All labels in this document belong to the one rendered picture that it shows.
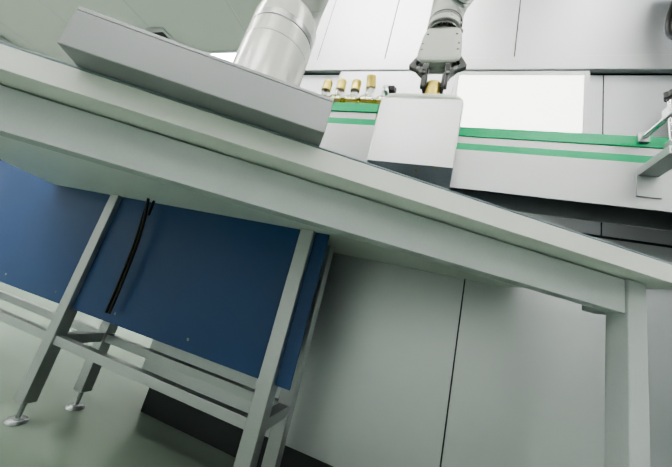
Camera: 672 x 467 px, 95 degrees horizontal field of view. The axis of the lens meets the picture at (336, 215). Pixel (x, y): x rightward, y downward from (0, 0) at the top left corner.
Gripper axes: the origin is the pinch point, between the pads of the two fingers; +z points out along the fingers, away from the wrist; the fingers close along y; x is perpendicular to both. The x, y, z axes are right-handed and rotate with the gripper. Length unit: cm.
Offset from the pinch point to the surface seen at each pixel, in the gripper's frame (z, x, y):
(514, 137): -1.3, -22.2, -22.7
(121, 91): 36, 39, 34
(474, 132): -2.2, -22.4, -12.1
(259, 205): 44, 26, 18
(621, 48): -52, -41, -57
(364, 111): -1.0, -13.2, 19.7
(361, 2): -83, -42, 45
